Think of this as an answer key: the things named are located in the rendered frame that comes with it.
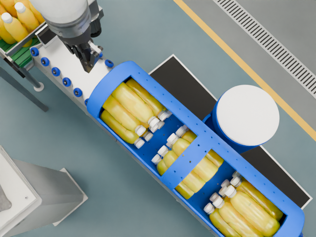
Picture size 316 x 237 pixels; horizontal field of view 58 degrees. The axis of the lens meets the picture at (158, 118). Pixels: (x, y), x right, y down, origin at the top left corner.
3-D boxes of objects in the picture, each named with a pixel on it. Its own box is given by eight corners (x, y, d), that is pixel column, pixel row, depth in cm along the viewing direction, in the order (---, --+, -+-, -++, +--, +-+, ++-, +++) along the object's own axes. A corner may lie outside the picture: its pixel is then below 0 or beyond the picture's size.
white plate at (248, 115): (263, 76, 129) (262, 77, 131) (207, 95, 126) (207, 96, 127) (290, 133, 123) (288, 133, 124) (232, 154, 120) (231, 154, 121)
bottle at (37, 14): (56, 26, 147) (43, 1, 128) (43, 31, 146) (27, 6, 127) (52, 15, 149) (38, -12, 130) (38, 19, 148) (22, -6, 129)
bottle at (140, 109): (116, 93, 117) (151, 125, 114) (107, 96, 110) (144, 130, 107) (126, 80, 114) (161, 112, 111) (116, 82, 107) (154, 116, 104)
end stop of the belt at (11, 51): (9, 57, 137) (6, 53, 134) (8, 55, 137) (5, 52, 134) (71, 5, 145) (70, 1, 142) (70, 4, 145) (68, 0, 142)
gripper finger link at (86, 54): (82, 29, 65) (87, 32, 65) (91, 53, 75) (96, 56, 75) (72, 43, 64) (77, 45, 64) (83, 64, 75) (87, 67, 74)
